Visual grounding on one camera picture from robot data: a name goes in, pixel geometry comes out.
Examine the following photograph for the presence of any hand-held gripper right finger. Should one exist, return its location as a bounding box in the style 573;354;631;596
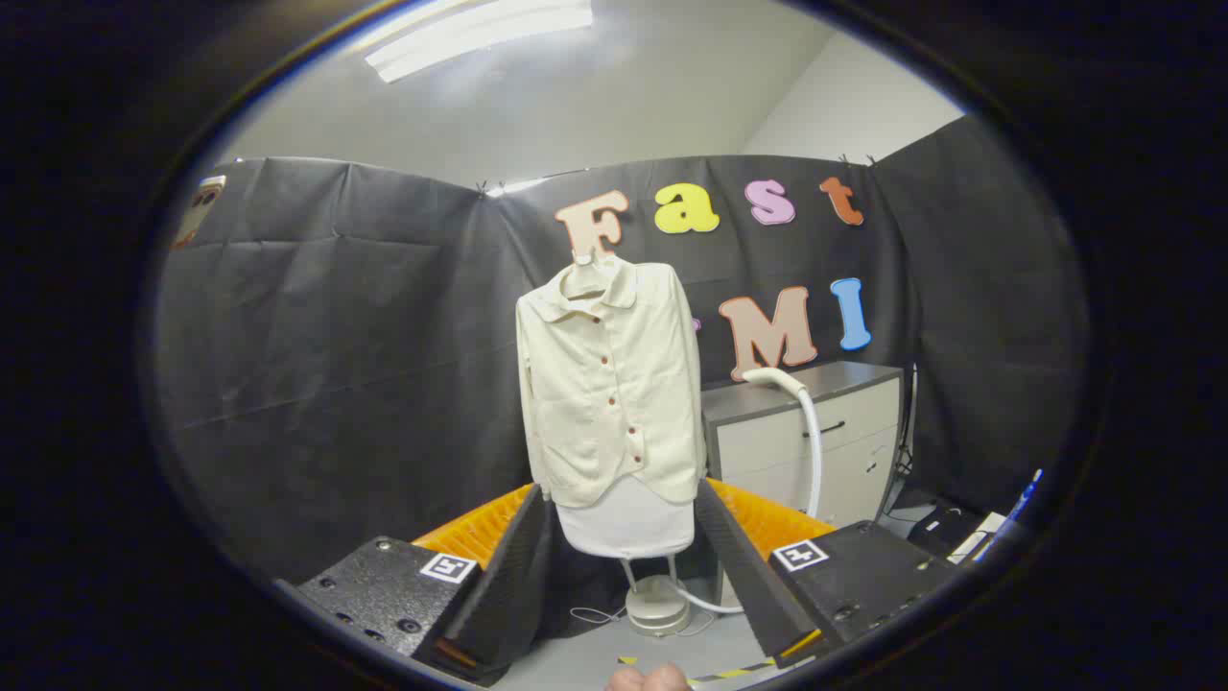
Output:
693;477;960;671

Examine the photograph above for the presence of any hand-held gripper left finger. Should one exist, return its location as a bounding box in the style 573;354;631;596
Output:
273;483;553;684

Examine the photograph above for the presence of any cream button shirt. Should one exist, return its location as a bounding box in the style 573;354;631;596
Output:
515;257;708;510

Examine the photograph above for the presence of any white cabinet with grey top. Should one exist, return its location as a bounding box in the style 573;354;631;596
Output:
700;361;908;531

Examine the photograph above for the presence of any black box on floor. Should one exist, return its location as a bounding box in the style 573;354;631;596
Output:
907;504;984;560

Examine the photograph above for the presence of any white flat box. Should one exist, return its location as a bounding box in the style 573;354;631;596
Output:
948;512;1008;565

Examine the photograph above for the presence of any blue pen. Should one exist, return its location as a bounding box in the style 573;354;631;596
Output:
988;468;1044;548

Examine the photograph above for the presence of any white plastic hanger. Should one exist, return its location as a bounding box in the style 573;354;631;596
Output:
561;251;620;300

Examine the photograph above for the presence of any mounted smartphone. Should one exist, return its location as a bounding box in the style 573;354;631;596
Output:
173;175;227;249

